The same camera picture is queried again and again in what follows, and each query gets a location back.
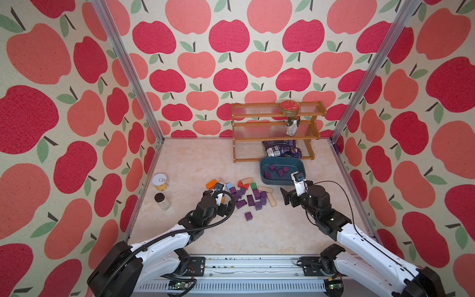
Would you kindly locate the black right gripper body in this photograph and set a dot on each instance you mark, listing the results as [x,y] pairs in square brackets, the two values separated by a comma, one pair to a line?
[295,200]

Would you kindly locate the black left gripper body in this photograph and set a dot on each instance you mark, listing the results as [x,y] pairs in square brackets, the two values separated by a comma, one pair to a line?
[221,210]

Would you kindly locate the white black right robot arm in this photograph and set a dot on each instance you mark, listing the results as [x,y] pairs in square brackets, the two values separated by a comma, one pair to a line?
[354,253]

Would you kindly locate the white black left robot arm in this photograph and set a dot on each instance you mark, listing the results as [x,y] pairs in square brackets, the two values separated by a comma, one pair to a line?
[127,266]

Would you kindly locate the teal storage bin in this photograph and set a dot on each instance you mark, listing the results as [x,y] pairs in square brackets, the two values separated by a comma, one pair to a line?
[279,177]

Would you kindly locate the orange block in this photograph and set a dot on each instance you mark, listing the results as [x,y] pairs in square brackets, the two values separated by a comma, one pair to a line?
[211,185]

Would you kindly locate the tan wooden long block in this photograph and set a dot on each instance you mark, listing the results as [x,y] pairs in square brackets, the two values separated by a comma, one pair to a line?
[271,200]

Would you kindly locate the long purple brick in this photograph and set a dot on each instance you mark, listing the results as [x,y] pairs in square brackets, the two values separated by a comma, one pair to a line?
[241,203]

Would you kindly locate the red block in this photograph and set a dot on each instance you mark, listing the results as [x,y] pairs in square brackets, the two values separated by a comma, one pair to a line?
[242,185]

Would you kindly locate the tan wooden flat block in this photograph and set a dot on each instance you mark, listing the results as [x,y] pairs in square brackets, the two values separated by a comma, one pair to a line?
[265,189]

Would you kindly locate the purple upright brick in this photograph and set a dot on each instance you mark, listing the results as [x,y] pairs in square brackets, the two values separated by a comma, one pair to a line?
[257,194]

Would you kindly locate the glass jar black lid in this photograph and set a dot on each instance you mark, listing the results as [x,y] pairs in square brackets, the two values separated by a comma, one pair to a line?
[162,201]

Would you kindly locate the purple snack bag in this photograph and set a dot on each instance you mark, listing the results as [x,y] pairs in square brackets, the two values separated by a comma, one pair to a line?
[282,148]

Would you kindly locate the yellow peach tin can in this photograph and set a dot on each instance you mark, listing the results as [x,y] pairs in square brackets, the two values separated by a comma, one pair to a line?
[160,182]

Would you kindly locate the small green white bottle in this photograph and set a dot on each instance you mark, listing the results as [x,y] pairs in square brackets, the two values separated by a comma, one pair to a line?
[292,125]

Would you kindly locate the orange wooden shelf rack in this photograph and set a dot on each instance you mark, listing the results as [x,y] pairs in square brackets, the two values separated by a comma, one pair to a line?
[257,122]

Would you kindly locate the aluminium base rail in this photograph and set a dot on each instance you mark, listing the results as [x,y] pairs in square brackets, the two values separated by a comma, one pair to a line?
[269,276]

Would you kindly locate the aluminium right corner post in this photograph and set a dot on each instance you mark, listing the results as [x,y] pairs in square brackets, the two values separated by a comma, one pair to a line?
[402,18]

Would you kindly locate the aluminium corner post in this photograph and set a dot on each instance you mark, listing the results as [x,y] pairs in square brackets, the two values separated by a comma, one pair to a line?
[112,32]
[402,18]

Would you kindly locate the aluminium left corner post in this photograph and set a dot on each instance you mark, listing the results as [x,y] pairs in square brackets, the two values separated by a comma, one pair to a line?
[112,32]

